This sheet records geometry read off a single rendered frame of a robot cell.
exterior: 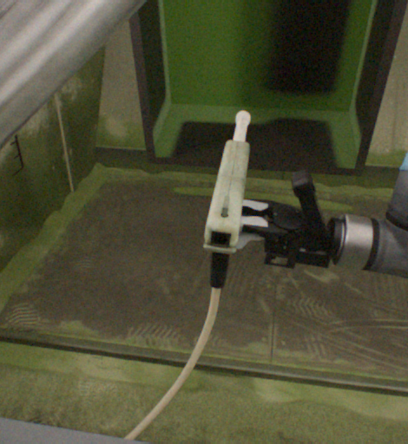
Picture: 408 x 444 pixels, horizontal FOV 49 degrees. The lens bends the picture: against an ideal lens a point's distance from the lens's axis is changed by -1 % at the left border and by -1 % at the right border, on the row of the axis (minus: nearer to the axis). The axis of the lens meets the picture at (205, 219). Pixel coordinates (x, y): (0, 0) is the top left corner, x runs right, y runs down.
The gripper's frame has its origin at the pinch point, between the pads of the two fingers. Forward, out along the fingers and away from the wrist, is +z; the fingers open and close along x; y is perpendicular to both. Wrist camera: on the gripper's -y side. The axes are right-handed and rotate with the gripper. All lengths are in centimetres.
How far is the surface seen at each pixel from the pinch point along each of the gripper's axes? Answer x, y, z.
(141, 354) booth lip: 15, 61, 15
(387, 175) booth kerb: 122, 46, -70
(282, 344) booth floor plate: 23, 56, -23
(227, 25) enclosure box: 80, -14, 8
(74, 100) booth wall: 114, 31, 70
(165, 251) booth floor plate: 63, 62, 18
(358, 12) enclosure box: 79, -23, -29
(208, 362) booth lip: 15, 58, -3
